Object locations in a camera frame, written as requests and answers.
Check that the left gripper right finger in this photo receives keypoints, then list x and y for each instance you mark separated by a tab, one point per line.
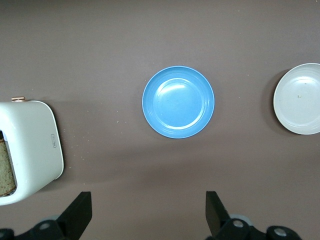
217	220

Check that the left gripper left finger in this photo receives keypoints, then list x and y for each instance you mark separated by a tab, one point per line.
77	212

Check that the brown bread slice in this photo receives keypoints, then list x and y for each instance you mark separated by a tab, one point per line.
5	167

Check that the blue plate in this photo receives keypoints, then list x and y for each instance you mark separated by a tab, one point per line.
178	102

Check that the beige plate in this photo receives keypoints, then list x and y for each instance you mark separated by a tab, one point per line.
300	100

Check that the white toaster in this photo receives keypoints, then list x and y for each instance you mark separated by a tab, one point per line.
32	145

